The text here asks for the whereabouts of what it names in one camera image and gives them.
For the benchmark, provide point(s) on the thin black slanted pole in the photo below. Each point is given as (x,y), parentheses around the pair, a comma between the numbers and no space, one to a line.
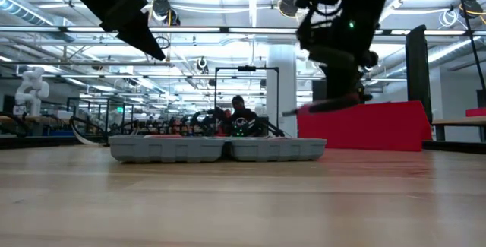
(470,30)

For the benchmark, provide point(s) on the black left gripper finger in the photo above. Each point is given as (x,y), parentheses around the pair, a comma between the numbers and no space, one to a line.
(140,30)

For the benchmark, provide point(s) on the white round pillar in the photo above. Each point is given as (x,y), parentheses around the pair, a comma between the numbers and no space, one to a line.
(281,80)

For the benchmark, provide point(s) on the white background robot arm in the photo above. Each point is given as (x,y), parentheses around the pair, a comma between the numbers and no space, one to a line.
(32,91)

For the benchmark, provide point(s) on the wooden side table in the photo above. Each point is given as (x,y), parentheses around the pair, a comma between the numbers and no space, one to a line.
(459,122)

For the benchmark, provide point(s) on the red plastic bin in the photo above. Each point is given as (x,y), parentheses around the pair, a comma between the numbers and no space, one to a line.
(372,129)

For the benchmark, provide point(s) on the black upright post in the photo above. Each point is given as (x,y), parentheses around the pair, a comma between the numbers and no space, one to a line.
(417,68)

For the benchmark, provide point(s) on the small distant ceiling reel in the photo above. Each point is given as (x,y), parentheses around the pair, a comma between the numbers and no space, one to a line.
(202,64)

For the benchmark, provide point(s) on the small red box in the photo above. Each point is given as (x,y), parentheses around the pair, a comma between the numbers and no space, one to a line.
(476,112)

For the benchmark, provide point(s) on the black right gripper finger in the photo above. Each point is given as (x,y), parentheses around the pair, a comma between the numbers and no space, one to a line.
(334,104)

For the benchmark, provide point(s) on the black background frame stand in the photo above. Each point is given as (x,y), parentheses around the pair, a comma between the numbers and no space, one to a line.
(247,68)

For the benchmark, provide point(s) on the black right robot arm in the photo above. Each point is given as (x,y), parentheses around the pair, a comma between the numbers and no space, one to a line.
(360,4)

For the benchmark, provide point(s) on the grey plastic tool case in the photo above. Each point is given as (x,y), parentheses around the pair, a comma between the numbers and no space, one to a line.
(171,150)

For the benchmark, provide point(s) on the person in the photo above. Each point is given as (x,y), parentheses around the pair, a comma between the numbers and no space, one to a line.
(238,102)

